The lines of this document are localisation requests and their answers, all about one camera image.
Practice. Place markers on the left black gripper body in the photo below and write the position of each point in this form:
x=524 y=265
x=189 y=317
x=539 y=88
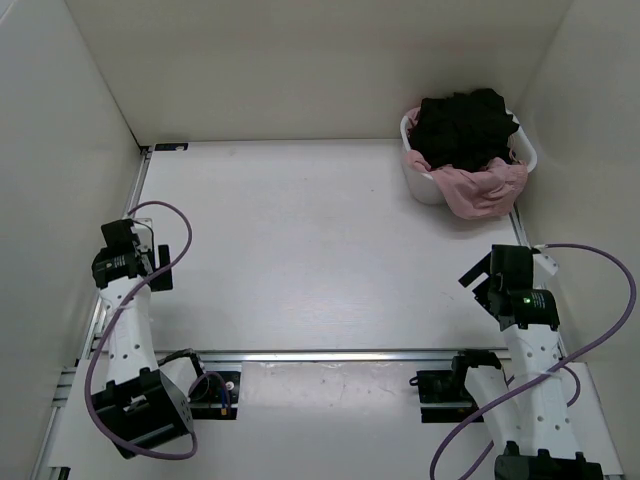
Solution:
x=104 y=259

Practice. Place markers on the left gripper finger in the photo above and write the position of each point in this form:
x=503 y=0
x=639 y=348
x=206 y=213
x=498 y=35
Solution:
x=163 y=257
x=161 y=283

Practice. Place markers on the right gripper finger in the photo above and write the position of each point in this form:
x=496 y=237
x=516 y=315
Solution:
x=484 y=294
x=480 y=268

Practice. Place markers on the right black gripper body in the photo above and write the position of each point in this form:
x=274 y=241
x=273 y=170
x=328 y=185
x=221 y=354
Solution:
x=492 y=285

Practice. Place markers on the black trousers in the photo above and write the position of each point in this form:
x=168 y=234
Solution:
x=465 y=130

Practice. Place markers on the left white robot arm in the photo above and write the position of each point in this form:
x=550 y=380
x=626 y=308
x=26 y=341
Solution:
x=144 y=402

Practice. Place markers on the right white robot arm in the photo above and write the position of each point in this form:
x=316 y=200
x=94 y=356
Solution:
x=527 y=418

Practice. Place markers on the pink trousers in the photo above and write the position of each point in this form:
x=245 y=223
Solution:
x=491 y=192

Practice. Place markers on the white laundry basket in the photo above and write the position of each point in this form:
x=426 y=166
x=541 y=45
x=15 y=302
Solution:
x=422 y=186

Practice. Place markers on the dark label sticker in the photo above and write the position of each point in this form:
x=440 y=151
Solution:
x=170 y=147

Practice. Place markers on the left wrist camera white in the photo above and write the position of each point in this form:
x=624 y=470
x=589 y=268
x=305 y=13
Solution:
x=145 y=225

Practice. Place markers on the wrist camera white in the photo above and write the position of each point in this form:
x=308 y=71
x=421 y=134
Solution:
x=145 y=225
x=543 y=263

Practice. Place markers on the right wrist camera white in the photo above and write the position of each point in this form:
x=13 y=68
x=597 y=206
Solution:
x=543 y=263

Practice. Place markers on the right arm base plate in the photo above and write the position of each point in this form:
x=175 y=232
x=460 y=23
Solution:
x=442 y=397

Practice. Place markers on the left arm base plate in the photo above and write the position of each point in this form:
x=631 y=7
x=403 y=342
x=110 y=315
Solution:
x=208 y=401

